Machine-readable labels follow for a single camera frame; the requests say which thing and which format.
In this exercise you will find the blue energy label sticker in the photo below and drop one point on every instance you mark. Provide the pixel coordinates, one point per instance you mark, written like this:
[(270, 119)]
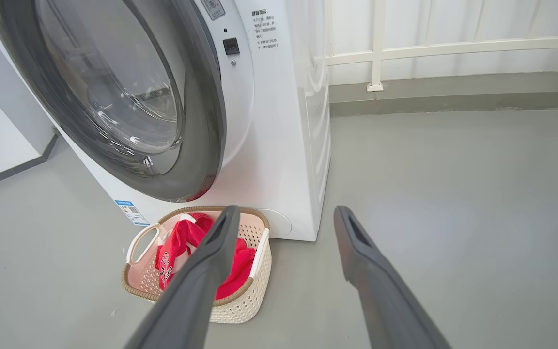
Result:
[(132, 213)]

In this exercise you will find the printed text notice sticker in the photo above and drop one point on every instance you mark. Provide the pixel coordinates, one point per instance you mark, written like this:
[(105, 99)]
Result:
[(264, 29)]

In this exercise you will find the red and white jersey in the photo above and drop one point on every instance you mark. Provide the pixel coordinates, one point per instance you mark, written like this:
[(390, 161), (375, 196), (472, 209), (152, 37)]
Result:
[(182, 237)]

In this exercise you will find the dark washing machine door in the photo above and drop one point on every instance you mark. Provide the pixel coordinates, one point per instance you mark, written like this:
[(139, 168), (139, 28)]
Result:
[(201, 121)]

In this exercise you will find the cream laundry basket brown rim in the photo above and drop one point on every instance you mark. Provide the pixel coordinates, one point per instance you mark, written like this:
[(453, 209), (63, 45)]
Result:
[(240, 305)]

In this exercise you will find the round white filter cover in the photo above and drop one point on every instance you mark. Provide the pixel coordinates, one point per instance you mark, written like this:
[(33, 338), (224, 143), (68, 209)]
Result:
[(279, 224)]

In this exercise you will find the grey square warning sticker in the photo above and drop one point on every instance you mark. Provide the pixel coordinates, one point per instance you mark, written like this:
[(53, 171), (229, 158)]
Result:
[(212, 8)]

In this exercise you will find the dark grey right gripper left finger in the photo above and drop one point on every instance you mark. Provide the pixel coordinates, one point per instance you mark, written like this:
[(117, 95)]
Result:
[(192, 295)]

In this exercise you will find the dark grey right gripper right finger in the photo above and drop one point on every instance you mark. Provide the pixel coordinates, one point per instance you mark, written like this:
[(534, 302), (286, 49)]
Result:
[(385, 300)]

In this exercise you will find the white metal railing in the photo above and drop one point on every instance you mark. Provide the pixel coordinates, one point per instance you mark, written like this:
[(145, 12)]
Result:
[(453, 47)]

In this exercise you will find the black door latch socket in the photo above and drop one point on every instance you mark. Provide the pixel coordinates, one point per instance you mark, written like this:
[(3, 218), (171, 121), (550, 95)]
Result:
[(231, 46)]

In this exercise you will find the white front-load washing machine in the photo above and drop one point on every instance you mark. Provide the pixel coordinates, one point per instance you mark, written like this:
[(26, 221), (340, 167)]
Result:
[(279, 145)]

